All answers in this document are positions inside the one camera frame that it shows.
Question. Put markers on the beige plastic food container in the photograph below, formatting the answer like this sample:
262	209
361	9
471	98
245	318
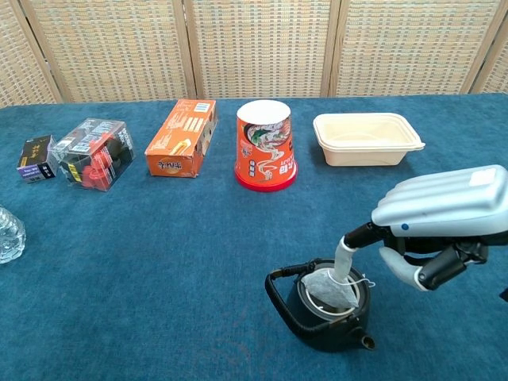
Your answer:
357	155

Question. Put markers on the orange instant noodle cup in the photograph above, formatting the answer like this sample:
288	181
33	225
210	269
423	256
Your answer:
264	158

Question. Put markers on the orange cardboard box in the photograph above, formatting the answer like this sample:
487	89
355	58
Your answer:
174	151

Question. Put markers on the small black purple box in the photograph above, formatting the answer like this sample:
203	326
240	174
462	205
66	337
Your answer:
33	158

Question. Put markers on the woven wooden folding screen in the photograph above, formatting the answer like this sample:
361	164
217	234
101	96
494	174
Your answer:
258	47

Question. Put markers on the black cast iron teapot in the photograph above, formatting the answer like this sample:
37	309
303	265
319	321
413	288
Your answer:
317	337

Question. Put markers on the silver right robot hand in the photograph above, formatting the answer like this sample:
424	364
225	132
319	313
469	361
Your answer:
436	206

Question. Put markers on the blue table carpet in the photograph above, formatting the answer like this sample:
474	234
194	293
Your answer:
158	258

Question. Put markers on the clear box with red items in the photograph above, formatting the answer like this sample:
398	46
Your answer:
95	166

